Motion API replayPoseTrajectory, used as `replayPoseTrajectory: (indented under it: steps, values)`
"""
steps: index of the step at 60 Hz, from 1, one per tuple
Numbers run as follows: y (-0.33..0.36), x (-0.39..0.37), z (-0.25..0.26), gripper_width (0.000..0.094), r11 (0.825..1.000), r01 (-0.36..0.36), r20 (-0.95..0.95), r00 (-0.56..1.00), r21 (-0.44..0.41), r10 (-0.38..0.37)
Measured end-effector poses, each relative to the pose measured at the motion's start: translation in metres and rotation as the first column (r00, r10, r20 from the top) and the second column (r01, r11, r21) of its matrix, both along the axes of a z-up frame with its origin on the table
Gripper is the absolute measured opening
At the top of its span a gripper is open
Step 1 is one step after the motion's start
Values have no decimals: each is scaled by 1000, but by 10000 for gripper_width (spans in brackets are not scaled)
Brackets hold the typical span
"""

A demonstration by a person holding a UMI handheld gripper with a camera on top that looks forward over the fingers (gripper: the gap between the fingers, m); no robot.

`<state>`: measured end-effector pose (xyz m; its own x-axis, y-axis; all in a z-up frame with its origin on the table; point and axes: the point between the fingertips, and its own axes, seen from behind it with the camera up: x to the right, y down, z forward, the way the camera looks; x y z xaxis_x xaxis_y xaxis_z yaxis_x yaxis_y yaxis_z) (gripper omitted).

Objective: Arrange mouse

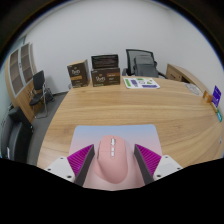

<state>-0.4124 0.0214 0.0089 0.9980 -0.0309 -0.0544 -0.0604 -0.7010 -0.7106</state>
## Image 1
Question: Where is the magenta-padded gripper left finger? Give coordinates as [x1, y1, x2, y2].
[44, 143, 96, 188]

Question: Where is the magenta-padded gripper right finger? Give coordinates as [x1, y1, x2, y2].
[133, 143, 184, 186]

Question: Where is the pink computer mouse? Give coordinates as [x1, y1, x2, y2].
[92, 134, 129, 185]

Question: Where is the pink and blue mouse pad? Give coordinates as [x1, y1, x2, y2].
[68, 124, 163, 192]

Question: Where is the black sofa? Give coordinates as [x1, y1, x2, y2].
[0, 105, 34, 164]

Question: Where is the white printed paper sheet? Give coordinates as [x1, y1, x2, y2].
[123, 77, 161, 90]

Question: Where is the round white paper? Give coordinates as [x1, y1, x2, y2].
[185, 82, 204, 97]

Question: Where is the black visitor chair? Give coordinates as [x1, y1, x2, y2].
[28, 69, 55, 119]

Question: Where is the orange box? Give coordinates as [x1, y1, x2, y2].
[202, 90, 214, 104]

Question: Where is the tall brown cardboard box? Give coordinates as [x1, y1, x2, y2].
[66, 59, 91, 89]

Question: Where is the wooden shelf unit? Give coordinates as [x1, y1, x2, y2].
[4, 42, 43, 124]

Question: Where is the wooden side desk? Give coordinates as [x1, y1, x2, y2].
[165, 63, 204, 91]

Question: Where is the purple standing sign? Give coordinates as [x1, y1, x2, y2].
[211, 85, 222, 108]

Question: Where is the black mesh office chair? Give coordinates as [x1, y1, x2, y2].
[121, 48, 168, 79]

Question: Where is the black flat box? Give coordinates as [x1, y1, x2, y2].
[91, 54, 120, 70]

